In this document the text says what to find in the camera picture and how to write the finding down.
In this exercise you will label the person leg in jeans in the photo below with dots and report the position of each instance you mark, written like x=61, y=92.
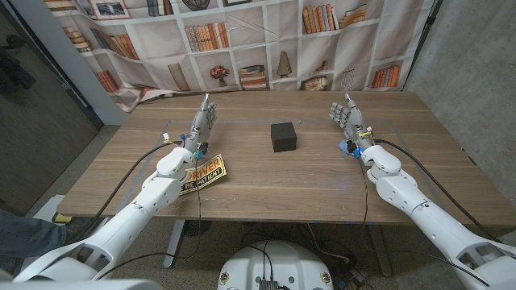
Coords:
x=28, y=237

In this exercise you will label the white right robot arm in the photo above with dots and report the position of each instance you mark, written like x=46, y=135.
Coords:
x=427, y=217

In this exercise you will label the printed bookshelf backdrop cloth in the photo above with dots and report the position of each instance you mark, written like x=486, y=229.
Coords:
x=258, y=44

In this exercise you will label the black cube block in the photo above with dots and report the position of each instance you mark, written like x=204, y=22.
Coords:
x=283, y=137

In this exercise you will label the white table leg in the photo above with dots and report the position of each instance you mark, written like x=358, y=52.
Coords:
x=381, y=249
x=174, y=241

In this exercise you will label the black backdrop stand pole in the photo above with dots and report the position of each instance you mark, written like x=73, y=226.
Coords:
x=423, y=38

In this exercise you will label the floor power strip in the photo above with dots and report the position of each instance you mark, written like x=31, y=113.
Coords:
x=354, y=278

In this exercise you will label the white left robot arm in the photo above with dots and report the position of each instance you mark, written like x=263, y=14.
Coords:
x=133, y=217

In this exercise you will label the yellow black bumper sticker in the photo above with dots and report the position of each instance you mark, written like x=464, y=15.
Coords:
x=213, y=171

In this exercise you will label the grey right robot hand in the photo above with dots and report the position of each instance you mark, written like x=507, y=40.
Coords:
x=354, y=125

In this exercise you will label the yellow black floor marker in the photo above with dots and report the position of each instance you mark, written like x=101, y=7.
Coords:
x=61, y=218

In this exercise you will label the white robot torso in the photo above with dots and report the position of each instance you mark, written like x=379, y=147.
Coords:
x=278, y=266

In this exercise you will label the small blue toy camera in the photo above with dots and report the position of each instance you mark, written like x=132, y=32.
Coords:
x=343, y=147

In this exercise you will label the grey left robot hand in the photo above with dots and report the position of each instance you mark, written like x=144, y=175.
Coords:
x=199, y=129

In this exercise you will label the dark person shoe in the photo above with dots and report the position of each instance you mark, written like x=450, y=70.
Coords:
x=78, y=227

